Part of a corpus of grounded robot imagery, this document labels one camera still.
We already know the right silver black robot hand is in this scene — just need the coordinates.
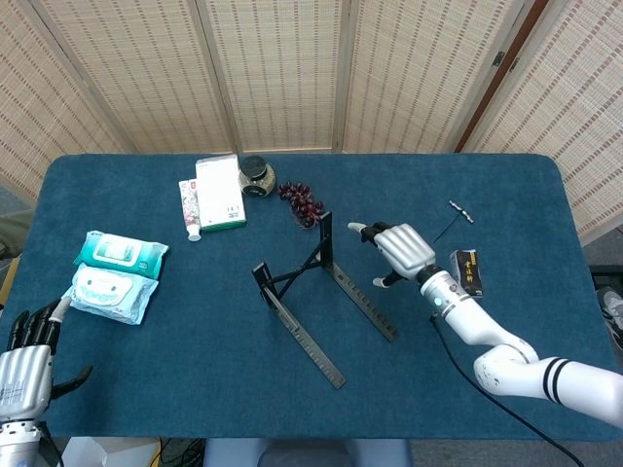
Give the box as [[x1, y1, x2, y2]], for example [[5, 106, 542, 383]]
[[347, 221, 437, 289]]

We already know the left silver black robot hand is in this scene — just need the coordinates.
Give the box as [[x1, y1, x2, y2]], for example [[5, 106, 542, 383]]
[[0, 296, 93, 424]]

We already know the black folding laptop stand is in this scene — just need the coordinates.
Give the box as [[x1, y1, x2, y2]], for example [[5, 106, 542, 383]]
[[250, 210, 401, 390]]

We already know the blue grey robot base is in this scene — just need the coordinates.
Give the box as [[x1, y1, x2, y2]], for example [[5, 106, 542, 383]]
[[202, 439, 414, 467]]

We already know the black box gold lettering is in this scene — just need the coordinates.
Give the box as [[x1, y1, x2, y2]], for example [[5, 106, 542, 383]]
[[448, 248, 486, 298]]

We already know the white box under table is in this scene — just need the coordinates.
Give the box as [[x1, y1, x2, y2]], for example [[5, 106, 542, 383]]
[[62, 436, 162, 467]]

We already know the dark red grape bunch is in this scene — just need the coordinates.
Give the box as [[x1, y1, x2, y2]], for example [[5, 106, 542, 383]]
[[276, 180, 326, 231]]

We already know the light blue wet wipes pack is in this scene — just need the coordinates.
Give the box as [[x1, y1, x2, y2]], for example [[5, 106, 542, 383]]
[[61, 262, 161, 326]]

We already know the teal wet wipes pack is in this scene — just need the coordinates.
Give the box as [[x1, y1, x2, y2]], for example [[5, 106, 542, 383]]
[[73, 230, 170, 281]]

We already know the glass jar black lid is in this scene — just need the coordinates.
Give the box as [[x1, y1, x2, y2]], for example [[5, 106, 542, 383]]
[[238, 155, 277, 199]]

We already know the blue table cloth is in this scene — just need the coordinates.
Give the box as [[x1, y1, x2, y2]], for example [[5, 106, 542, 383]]
[[0, 153, 623, 442]]

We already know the white green cardboard box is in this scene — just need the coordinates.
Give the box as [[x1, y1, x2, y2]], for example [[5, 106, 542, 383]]
[[195, 154, 248, 233]]

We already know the metal screen hinge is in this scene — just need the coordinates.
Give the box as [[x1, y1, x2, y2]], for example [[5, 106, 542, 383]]
[[491, 51, 521, 74]]

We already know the grey sneaker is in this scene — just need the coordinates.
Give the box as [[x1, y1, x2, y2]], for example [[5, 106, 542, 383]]
[[596, 285, 623, 351]]

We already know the small white bottle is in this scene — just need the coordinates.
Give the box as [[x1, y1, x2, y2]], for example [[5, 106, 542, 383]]
[[178, 178, 203, 243]]

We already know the bamboo folding screen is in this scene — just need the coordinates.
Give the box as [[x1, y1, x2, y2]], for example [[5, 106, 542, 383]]
[[0, 0, 623, 244]]

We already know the metal T-handle tool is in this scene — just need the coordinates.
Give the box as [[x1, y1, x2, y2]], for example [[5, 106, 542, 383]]
[[433, 198, 476, 243]]

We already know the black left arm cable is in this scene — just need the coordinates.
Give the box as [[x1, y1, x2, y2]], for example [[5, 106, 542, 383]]
[[41, 422, 67, 467]]

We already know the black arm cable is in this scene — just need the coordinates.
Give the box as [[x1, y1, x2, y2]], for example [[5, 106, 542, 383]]
[[41, 422, 67, 467], [430, 314, 585, 467]]

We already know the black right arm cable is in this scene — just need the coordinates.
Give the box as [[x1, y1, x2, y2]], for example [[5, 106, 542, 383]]
[[430, 314, 585, 467]]

